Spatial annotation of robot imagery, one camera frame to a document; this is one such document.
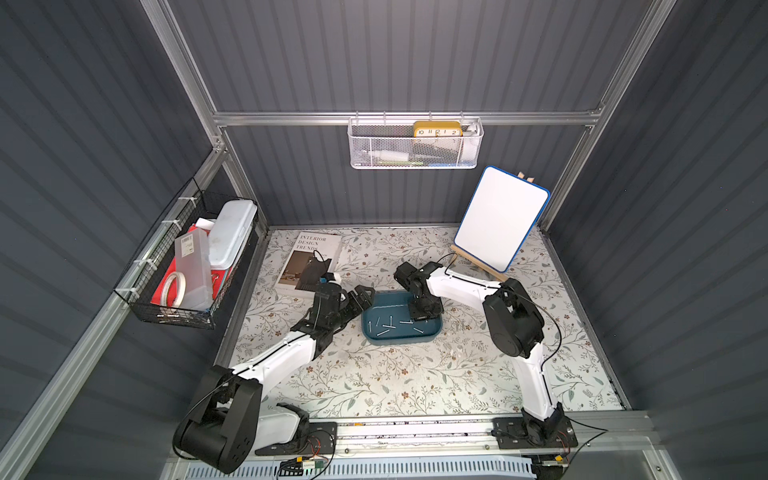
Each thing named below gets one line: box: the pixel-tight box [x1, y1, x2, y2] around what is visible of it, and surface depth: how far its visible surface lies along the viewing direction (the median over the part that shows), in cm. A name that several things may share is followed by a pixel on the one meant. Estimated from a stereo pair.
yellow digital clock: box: [413, 121, 463, 137], surface depth 89 cm
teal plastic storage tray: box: [361, 291, 443, 343], surface depth 95 cm
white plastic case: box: [208, 199, 258, 270], surface depth 75 cm
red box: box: [211, 270, 233, 301], surface depth 71 cm
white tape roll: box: [161, 271, 187, 308], surface depth 65 cm
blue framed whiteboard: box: [454, 166, 551, 273], surface depth 88 cm
